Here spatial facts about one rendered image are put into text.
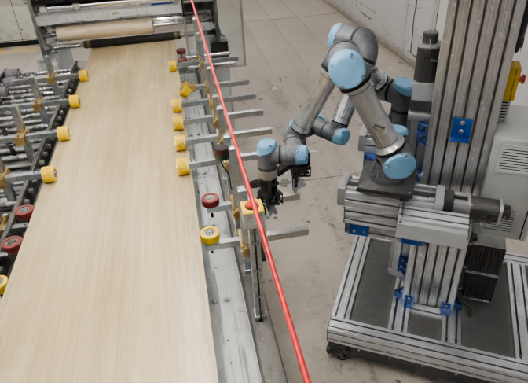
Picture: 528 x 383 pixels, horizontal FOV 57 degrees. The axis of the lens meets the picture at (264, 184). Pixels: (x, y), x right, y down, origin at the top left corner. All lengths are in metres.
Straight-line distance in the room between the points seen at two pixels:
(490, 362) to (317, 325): 0.89
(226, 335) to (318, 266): 1.30
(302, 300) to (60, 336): 1.57
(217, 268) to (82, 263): 0.60
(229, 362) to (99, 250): 0.67
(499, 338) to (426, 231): 0.86
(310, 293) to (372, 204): 1.04
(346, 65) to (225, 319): 1.09
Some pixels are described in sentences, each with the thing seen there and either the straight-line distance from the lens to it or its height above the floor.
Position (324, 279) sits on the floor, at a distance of 3.06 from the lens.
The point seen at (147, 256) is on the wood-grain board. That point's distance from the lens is 1.94.
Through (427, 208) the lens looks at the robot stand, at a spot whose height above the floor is 0.96.
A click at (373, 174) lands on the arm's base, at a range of 2.03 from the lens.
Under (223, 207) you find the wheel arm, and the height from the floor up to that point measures 0.85.
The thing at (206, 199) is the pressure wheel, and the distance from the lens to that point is 2.19.
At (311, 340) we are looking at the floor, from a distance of 2.75.
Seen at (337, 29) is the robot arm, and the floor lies 1.56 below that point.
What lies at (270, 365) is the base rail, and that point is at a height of 0.70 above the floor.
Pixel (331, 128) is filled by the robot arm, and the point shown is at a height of 1.21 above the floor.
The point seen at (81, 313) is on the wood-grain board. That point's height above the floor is 0.90.
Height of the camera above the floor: 2.14
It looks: 33 degrees down
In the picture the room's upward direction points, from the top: 3 degrees counter-clockwise
